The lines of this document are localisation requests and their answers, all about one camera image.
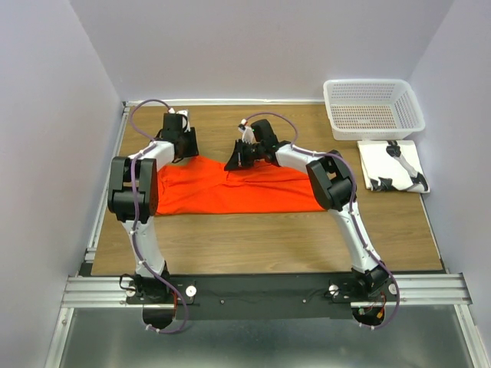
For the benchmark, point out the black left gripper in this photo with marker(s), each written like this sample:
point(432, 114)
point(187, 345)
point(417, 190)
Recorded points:
point(192, 150)

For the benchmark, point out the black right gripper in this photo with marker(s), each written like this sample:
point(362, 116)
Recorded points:
point(236, 160)

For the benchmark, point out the orange t shirt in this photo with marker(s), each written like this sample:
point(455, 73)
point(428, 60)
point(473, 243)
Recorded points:
point(202, 186)

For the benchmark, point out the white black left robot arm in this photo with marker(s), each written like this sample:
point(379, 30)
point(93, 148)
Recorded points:
point(133, 196)

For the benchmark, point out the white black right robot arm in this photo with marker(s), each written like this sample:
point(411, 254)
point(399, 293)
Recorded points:
point(334, 188)

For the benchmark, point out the white plastic mesh basket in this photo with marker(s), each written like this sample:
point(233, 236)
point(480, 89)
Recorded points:
point(372, 109)

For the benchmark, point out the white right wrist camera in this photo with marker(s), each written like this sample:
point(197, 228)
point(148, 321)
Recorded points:
point(246, 131)

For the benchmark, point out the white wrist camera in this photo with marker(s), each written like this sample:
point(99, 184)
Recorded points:
point(246, 131)
point(182, 117)

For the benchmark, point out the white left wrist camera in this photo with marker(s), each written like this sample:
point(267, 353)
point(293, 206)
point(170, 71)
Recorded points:
point(182, 117)

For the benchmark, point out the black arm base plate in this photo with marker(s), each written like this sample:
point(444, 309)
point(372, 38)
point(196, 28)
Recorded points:
point(170, 301)

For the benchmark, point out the aluminium front frame rail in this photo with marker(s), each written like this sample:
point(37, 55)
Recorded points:
point(415, 289)

